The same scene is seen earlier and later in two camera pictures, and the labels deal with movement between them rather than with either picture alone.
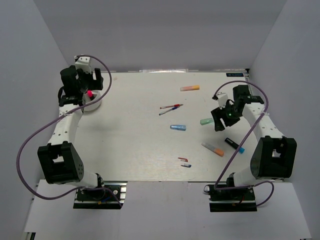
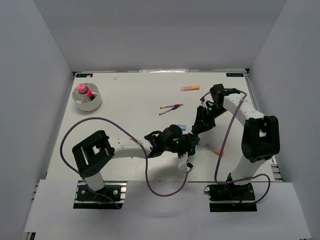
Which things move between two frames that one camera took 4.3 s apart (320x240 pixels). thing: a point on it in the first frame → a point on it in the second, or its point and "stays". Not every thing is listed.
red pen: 174,105 stays
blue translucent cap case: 178,127 stays
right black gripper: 217,114 → 202,124
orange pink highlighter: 189,88 stays
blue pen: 166,111 stays
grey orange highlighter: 218,151 stays
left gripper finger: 98,74 → 191,150
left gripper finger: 97,84 → 192,139
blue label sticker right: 234,74 stays
